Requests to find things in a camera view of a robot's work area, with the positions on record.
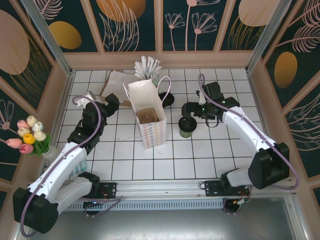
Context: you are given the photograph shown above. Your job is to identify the slotted grey cable duct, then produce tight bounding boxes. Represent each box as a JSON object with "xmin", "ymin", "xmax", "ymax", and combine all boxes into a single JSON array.
[{"xmin": 33, "ymin": 201, "xmax": 226, "ymax": 211}]

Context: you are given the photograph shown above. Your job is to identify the aluminium corner post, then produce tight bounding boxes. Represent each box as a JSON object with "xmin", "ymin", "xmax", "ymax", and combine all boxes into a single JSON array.
[
  {"xmin": 245, "ymin": 0, "xmax": 293, "ymax": 75},
  {"xmin": 19, "ymin": 0, "xmax": 76, "ymax": 77}
]

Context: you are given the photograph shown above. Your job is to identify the black coffee cup lid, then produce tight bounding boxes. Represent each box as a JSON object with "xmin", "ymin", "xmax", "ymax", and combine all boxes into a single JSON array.
[{"xmin": 178, "ymin": 116, "xmax": 198, "ymax": 132}]

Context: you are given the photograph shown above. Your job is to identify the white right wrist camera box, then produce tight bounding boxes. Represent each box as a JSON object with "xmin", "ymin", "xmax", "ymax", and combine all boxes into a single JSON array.
[{"xmin": 196, "ymin": 90, "xmax": 207, "ymax": 105}]

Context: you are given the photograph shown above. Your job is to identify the brown pulp cup carrier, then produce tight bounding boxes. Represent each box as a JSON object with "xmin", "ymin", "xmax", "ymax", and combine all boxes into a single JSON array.
[{"xmin": 136, "ymin": 107, "xmax": 160, "ymax": 125}]

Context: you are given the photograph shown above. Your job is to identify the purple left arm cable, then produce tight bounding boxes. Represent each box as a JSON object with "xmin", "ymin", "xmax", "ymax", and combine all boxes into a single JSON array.
[{"xmin": 19, "ymin": 95, "xmax": 103, "ymax": 237}]

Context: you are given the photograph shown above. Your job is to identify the stack of brown napkins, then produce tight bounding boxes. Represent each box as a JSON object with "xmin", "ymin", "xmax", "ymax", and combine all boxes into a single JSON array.
[{"xmin": 99, "ymin": 70, "xmax": 134, "ymax": 108}]

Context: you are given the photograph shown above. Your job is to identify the green paper coffee cup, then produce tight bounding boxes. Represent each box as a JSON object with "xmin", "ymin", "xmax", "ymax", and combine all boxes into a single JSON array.
[{"xmin": 178, "ymin": 124, "xmax": 197, "ymax": 139}]

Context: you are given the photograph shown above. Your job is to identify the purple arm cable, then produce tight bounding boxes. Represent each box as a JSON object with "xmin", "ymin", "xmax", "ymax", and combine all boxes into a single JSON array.
[
  {"xmin": 19, "ymin": 95, "xmax": 103, "ymax": 237},
  {"xmin": 198, "ymin": 73, "xmax": 301, "ymax": 216}
]

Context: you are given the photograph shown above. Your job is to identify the artificial tulip bouquet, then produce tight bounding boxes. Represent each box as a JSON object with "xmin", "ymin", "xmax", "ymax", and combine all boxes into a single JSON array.
[{"xmin": 5, "ymin": 114, "xmax": 52, "ymax": 157}]

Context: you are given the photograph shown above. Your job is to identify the bundle of paper-wrapped straws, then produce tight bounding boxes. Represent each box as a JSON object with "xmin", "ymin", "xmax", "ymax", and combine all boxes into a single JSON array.
[{"xmin": 134, "ymin": 55, "xmax": 163, "ymax": 81}]

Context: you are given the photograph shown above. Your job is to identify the aluminium rail frame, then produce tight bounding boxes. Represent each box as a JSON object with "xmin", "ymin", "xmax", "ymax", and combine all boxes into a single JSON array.
[{"xmin": 23, "ymin": 176, "xmax": 302, "ymax": 201}]

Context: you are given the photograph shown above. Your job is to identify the white paper napkin stack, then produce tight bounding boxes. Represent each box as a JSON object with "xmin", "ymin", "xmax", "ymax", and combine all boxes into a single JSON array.
[{"xmin": 103, "ymin": 70, "xmax": 137, "ymax": 101}]

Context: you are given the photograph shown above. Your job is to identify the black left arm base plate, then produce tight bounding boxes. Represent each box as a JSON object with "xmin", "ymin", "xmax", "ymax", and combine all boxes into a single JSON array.
[{"xmin": 96, "ymin": 181, "xmax": 118, "ymax": 200}]

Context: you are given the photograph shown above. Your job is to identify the white printed paper bag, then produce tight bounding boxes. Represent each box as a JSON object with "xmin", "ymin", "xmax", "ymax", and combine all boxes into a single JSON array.
[{"xmin": 122, "ymin": 76, "xmax": 176, "ymax": 150}]

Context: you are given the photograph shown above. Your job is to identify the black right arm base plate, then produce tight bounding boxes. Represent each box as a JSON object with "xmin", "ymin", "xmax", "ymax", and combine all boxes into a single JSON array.
[{"xmin": 204, "ymin": 179, "xmax": 251, "ymax": 197}]

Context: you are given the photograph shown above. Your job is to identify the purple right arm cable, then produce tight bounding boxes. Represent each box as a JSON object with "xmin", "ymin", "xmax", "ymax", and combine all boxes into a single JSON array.
[{"xmin": 198, "ymin": 73, "xmax": 301, "ymax": 216}]

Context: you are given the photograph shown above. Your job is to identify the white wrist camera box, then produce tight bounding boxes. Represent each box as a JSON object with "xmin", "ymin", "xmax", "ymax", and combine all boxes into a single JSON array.
[
  {"xmin": 196, "ymin": 90, "xmax": 207, "ymax": 105},
  {"xmin": 75, "ymin": 91, "xmax": 97, "ymax": 107}
]

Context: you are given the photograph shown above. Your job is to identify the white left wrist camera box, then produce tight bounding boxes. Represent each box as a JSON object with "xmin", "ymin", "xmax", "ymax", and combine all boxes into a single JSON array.
[{"xmin": 75, "ymin": 91, "xmax": 97, "ymax": 107}]

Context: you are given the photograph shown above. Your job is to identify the white ribbed vase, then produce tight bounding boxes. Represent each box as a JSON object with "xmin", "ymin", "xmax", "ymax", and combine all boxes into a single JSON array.
[{"xmin": 41, "ymin": 146, "xmax": 60, "ymax": 161}]

